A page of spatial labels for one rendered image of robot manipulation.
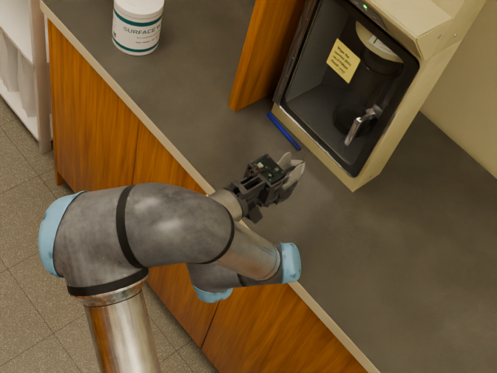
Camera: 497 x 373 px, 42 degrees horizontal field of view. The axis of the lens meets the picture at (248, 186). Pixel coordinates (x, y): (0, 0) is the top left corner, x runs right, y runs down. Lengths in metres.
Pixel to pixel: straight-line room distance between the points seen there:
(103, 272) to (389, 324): 0.81
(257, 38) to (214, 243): 0.78
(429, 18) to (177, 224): 0.66
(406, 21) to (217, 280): 0.59
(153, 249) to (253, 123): 0.93
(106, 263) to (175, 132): 0.83
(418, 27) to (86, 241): 0.71
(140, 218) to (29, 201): 1.84
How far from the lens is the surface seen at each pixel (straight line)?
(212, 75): 1.83
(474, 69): 1.86
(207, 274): 1.24
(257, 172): 1.28
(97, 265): 0.89
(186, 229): 0.85
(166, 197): 0.86
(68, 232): 0.90
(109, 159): 2.11
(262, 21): 1.54
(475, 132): 1.93
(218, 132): 1.69
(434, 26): 1.26
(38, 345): 2.38
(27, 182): 2.72
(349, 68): 1.49
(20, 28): 2.57
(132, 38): 1.80
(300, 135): 1.72
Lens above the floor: 2.20
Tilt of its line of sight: 52 degrees down
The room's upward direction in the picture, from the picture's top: 20 degrees clockwise
